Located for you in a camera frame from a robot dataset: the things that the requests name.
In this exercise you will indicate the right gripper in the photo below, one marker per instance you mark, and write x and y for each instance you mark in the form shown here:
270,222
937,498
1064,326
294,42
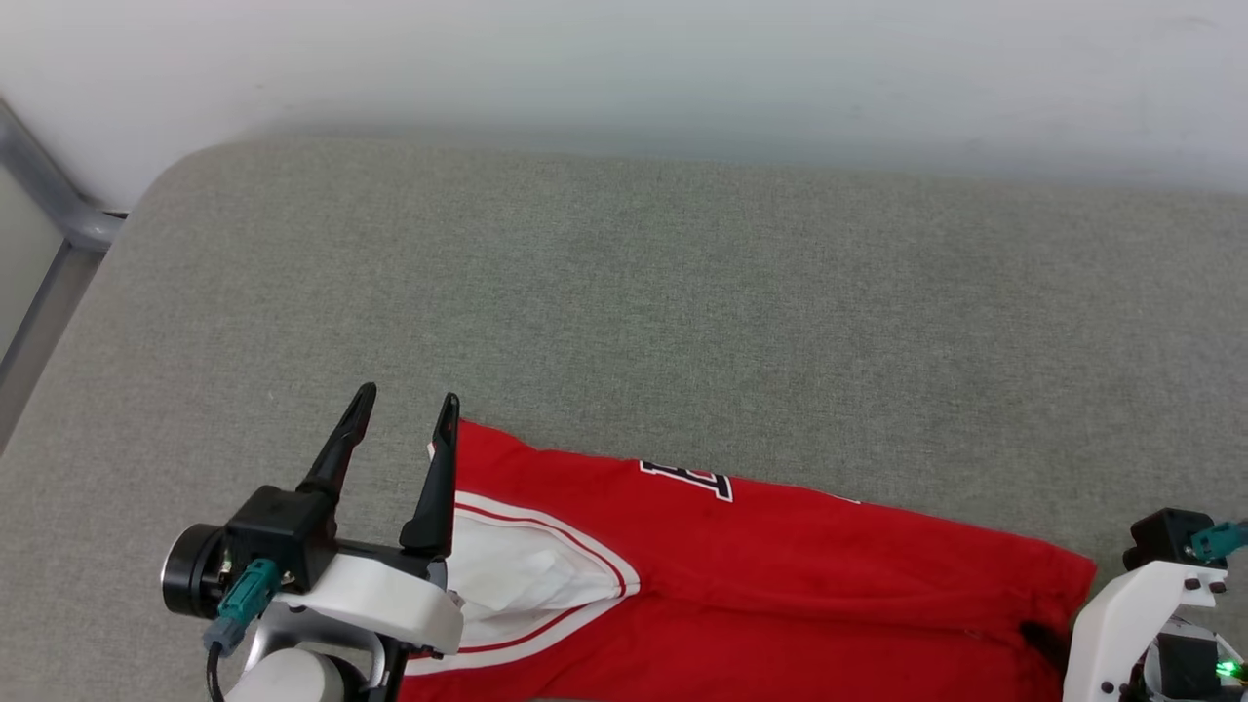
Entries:
1185,668

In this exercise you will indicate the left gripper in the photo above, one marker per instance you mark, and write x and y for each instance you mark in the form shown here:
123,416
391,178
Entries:
190,575

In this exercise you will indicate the red basketball jersey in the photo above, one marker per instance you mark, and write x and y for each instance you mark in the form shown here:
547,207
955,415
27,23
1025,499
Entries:
780,585

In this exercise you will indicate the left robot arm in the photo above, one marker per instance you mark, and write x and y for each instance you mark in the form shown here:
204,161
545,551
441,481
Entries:
292,678

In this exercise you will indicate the grey fabric sofa cushion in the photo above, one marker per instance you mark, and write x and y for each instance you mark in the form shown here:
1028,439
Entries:
682,341

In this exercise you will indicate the grey metal railing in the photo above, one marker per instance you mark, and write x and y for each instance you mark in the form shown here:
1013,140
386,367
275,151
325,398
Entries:
68,210

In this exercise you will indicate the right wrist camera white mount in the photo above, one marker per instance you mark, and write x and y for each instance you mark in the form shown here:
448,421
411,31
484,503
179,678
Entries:
1121,614

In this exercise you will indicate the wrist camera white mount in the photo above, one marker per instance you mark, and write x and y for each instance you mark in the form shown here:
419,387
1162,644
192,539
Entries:
1121,614
283,531

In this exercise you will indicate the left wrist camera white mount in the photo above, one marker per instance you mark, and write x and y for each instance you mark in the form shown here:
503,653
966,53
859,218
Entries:
283,531

